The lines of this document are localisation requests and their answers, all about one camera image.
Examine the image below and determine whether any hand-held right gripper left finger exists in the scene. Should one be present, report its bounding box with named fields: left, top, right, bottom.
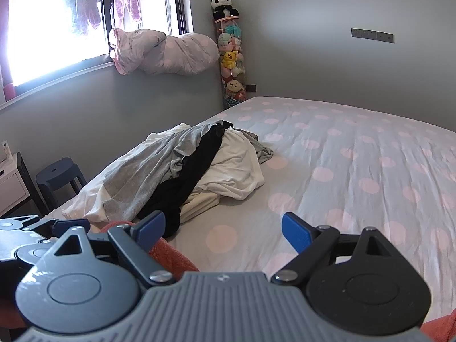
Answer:
left=53, top=211, right=175, bottom=287

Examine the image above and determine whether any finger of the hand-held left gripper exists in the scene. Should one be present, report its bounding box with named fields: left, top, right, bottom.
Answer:
left=0, top=215, right=40, bottom=236
left=39, top=218, right=91, bottom=239

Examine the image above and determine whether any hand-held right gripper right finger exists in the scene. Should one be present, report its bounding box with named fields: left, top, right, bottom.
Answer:
left=271, top=212, right=392, bottom=286

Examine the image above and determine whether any white T-shirt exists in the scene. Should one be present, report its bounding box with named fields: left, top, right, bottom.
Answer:
left=147, top=123, right=191, bottom=145

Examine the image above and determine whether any beige cloth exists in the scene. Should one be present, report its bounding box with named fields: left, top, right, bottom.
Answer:
left=46, top=171, right=111, bottom=223

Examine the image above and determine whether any person's rust fleece clothing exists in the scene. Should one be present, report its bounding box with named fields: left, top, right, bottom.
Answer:
left=0, top=221, right=456, bottom=342

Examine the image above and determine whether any black and white nightstand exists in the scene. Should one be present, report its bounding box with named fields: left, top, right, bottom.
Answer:
left=0, top=151, right=48, bottom=218

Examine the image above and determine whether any light grey garment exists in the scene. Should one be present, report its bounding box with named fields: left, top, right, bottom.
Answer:
left=103, top=123, right=229, bottom=221

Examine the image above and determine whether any dark blue plastic stool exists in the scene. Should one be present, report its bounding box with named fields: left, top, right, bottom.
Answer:
left=36, top=157, right=88, bottom=196

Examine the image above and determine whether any black garment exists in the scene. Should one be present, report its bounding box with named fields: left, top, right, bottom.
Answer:
left=137, top=121, right=234, bottom=237

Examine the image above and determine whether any cream white garment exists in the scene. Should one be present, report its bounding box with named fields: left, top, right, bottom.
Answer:
left=182, top=128, right=266, bottom=221

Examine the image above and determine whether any polka dot bed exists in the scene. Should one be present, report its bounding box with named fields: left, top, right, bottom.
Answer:
left=46, top=96, right=456, bottom=328

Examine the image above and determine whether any olive grey garment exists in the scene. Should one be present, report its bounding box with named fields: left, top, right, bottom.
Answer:
left=244, top=131, right=274, bottom=164

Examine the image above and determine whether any rolled polka dot duvet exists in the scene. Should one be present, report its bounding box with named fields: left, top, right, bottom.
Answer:
left=109, top=27, right=219, bottom=76

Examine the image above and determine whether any dark hanging garment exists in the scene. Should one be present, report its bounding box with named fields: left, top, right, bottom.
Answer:
left=53, top=0, right=102, bottom=36

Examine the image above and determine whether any purple hanging garment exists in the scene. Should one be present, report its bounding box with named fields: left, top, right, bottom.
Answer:
left=113, top=0, right=143, bottom=31

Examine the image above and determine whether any panda plush toy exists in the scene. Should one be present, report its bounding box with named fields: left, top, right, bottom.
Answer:
left=210, top=0, right=240, bottom=22

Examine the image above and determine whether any grey wall switch panel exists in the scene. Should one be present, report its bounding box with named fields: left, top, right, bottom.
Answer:
left=351, top=28, right=395, bottom=44

